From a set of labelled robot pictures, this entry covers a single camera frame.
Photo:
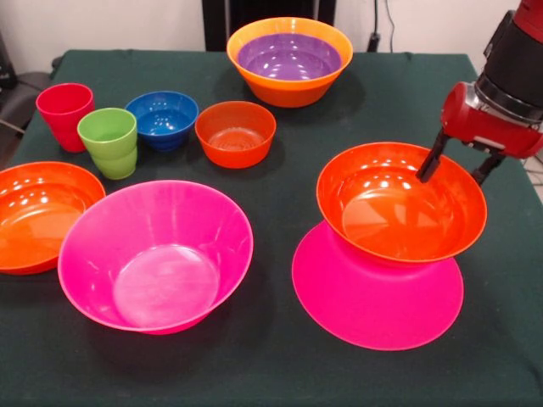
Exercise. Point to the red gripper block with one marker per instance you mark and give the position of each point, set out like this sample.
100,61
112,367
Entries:
488,125

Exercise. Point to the deep red-orange bowl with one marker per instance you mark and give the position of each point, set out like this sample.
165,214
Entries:
399,220

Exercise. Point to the pink bowl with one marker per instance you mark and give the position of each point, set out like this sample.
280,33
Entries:
377,309
161,275

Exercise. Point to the orange bowl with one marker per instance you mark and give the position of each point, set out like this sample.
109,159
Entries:
292,93

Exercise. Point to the purple bowl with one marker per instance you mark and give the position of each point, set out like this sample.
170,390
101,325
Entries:
288,59

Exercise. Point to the small red bowl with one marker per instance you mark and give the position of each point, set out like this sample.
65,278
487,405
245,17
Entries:
235,154

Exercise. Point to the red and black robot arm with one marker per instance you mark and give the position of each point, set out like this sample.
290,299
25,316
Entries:
517,63

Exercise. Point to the dark green tablecloth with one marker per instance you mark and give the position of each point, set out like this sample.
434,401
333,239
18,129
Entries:
254,373

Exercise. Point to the blue bowl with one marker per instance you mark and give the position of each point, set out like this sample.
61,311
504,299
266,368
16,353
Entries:
163,123

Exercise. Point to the green cup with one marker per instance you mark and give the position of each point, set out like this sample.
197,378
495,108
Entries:
111,148

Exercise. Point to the red cup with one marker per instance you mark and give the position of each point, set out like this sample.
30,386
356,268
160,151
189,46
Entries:
62,123

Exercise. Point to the shallow red-orange bowl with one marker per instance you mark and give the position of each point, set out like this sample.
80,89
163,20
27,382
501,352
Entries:
34,224

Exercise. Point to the black office chair base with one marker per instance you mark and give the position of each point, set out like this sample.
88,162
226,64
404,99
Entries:
29,89

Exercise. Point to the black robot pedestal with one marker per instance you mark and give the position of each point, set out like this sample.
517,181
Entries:
216,25

